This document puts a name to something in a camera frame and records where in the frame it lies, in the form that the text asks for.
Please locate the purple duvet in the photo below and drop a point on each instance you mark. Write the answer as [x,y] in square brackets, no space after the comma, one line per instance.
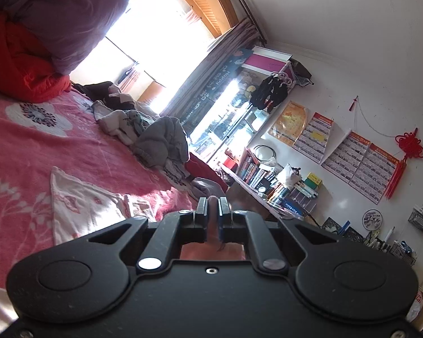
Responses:
[63,14]

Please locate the row of books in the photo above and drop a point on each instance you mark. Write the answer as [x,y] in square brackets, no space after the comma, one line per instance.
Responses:
[253,176]

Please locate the light blue printed garment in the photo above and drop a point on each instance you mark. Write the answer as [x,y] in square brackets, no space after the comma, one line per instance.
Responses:
[137,121]

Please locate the pink printed garment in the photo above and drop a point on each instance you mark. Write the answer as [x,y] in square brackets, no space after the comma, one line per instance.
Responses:
[88,204]

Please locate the red calendar poster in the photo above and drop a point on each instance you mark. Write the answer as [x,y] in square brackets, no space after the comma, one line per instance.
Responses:
[345,156]
[313,137]
[373,172]

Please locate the red print plastic bag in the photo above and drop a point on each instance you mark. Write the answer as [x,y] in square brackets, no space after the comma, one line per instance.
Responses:
[417,302]

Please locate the pink floral blanket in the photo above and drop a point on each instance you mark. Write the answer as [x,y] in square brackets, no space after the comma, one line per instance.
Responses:
[28,148]

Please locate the lavender cloth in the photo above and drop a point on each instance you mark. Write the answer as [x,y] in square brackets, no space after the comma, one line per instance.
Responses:
[208,186]

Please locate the yellow green box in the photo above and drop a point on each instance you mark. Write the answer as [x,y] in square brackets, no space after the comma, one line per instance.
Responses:
[313,180]

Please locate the black hanging bag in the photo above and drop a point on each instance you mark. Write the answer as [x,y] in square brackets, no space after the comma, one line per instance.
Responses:
[268,93]

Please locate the yellow poster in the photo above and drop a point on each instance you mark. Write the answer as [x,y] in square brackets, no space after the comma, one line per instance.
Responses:
[289,123]

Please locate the small red tassel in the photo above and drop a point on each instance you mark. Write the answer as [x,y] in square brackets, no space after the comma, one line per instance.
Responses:
[354,102]

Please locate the red knot ornament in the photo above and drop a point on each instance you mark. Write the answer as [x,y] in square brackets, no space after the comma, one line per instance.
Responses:
[410,146]

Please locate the white plastic bag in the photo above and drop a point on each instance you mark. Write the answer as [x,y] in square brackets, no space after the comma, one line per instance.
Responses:
[287,176]

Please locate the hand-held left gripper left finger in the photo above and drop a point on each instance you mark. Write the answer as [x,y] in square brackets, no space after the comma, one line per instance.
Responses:
[202,218]

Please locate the glass display cabinet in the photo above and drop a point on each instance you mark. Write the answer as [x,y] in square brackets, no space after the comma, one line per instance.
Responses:
[239,123]

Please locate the white garment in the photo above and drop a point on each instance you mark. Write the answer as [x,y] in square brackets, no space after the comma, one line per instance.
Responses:
[112,119]

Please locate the round printed hand fan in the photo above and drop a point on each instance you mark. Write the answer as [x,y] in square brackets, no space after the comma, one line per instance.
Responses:
[372,218]

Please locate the red quilt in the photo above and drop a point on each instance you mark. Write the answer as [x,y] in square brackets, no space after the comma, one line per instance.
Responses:
[17,63]

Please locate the small red box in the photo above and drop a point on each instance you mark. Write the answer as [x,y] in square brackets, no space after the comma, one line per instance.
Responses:
[229,164]

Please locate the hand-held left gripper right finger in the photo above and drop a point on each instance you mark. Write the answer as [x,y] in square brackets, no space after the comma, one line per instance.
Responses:
[222,218]

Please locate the black garment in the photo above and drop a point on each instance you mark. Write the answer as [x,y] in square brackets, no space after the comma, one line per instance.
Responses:
[91,89]

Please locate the red cloth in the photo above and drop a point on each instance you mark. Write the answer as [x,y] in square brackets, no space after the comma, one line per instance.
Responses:
[201,165]

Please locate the dark printed curtain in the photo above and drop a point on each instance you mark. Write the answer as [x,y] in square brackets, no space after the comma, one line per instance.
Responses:
[215,77]

